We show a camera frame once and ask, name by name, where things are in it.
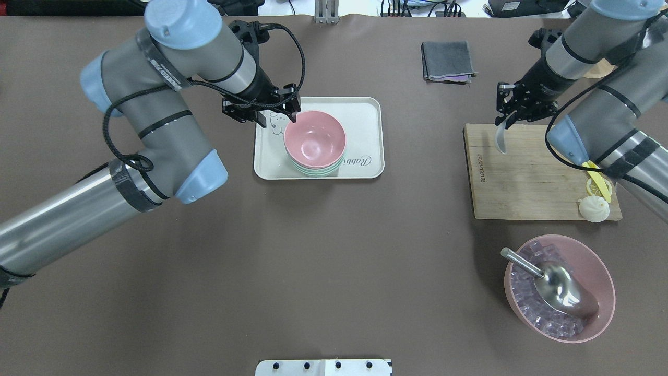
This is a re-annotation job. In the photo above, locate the yellow plastic knife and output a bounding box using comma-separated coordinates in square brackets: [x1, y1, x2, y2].
[586, 170, 613, 203]

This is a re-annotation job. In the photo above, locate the aluminium frame post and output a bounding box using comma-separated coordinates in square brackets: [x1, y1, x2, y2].
[314, 0, 340, 25]

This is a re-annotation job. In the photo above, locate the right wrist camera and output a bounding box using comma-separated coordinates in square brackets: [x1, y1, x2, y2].
[528, 28, 563, 55]

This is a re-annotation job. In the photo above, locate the grey folded cloth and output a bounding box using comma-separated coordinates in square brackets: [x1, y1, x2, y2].
[421, 41, 477, 84]

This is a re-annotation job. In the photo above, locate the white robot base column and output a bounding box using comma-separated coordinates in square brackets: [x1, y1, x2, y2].
[255, 358, 393, 375]

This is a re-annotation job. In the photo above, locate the green bowl stack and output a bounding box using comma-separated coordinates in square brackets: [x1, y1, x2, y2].
[291, 155, 344, 178]

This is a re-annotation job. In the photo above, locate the small pink bowl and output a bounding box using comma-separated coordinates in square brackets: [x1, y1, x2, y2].
[283, 110, 348, 169]

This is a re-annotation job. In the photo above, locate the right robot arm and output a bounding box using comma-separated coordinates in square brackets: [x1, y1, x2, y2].
[495, 1, 667, 220]

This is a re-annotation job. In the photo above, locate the lower lemon slice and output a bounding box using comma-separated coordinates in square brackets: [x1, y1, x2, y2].
[586, 178, 613, 202]

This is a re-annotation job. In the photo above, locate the white ceramic spoon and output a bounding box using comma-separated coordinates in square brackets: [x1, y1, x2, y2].
[495, 114, 515, 155]

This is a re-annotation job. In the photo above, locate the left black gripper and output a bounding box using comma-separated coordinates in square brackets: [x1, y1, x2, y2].
[222, 73, 301, 128]

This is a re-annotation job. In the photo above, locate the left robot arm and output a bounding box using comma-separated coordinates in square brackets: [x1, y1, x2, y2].
[2, 1, 306, 301]

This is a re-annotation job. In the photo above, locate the wooden mug tree stand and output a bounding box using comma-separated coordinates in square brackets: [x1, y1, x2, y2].
[582, 58, 617, 79]

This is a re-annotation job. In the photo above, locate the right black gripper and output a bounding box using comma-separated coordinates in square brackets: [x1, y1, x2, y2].
[495, 60, 572, 130]

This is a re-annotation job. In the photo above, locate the metal ice scoop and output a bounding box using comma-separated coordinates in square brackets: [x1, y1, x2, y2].
[500, 247, 599, 319]

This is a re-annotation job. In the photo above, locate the large pink ice bowl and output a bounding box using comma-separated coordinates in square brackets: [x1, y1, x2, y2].
[504, 234, 616, 344]

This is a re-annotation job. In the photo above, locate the wooden cutting board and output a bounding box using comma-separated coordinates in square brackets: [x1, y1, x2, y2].
[463, 124, 622, 221]

